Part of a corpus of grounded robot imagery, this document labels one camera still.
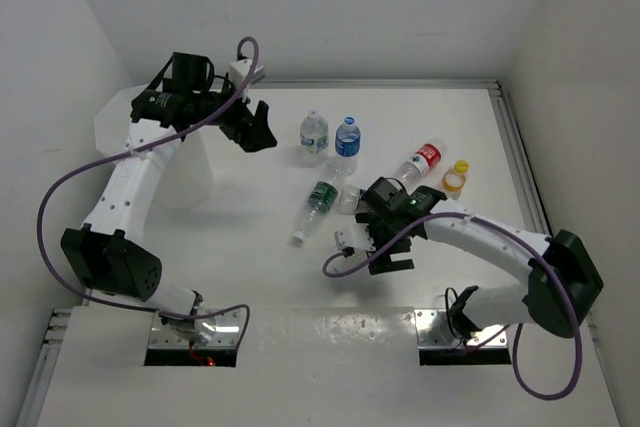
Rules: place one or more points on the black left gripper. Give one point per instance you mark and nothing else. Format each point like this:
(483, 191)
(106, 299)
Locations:
(250, 137)

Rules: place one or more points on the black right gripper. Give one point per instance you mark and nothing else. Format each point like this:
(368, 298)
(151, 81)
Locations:
(378, 260)

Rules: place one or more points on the green label clear bottle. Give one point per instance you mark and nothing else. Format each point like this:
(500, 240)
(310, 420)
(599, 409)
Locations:
(315, 210)

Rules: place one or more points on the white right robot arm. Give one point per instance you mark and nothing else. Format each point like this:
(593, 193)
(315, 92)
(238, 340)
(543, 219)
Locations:
(556, 282)

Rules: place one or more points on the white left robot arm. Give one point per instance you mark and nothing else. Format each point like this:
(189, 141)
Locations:
(106, 252)

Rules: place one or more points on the clear bottle white label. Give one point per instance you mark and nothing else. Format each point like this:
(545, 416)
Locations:
(314, 138)

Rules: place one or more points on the blue label Pocari bottle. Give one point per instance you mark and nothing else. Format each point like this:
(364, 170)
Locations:
(346, 148)

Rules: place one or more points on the red label clear bottle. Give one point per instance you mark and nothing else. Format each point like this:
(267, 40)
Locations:
(419, 164)

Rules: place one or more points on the yellow cap small bottle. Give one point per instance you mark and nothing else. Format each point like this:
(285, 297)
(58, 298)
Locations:
(454, 179)

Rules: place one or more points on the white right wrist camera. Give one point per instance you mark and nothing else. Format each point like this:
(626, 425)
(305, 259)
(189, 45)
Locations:
(354, 238)

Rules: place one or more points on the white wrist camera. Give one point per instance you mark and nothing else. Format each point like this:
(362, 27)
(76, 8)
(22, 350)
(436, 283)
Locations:
(354, 238)
(239, 70)

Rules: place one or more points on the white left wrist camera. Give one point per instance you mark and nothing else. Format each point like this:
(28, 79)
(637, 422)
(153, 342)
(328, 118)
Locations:
(239, 70)

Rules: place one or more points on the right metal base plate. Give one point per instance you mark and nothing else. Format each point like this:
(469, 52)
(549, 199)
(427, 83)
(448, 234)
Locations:
(433, 333)

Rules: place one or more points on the metal base plate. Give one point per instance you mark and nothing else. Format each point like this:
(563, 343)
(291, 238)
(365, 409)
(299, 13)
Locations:
(433, 333)
(213, 333)

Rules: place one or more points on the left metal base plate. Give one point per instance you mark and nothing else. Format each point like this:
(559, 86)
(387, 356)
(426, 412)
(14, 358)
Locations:
(213, 333)

